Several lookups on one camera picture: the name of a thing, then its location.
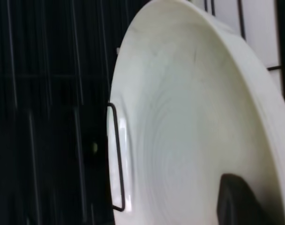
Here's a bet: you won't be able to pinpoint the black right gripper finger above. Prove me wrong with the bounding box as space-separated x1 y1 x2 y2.
217 173 269 225

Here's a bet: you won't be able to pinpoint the white round plate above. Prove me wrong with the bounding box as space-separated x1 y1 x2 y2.
107 0 285 225

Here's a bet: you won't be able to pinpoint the black plastic drip tray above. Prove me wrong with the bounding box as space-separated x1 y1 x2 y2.
0 0 125 225

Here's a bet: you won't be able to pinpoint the black wire dish rack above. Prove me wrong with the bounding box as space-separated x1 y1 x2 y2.
0 0 285 225

